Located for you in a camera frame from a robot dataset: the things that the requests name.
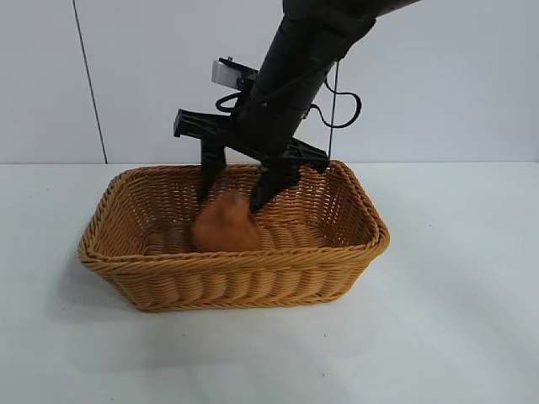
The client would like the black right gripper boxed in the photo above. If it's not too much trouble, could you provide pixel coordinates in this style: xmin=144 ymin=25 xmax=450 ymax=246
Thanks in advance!
xmin=171 ymin=90 xmax=330 ymax=211

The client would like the tan woven wicker basket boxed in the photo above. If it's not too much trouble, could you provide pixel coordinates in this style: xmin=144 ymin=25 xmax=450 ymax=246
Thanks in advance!
xmin=77 ymin=159 xmax=391 ymax=313

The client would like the orange knobbed citrus fruit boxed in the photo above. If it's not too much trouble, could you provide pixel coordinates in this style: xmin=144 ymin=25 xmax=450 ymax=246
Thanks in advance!
xmin=191 ymin=195 xmax=262 ymax=254

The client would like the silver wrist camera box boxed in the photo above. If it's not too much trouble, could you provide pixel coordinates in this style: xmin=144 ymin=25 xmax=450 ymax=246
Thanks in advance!
xmin=211 ymin=57 xmax=259 ymax=90

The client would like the thin black cable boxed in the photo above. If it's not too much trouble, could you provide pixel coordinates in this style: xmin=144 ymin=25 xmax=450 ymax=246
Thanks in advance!
xmin=215 ymin=61 xmax=363 ymax=130

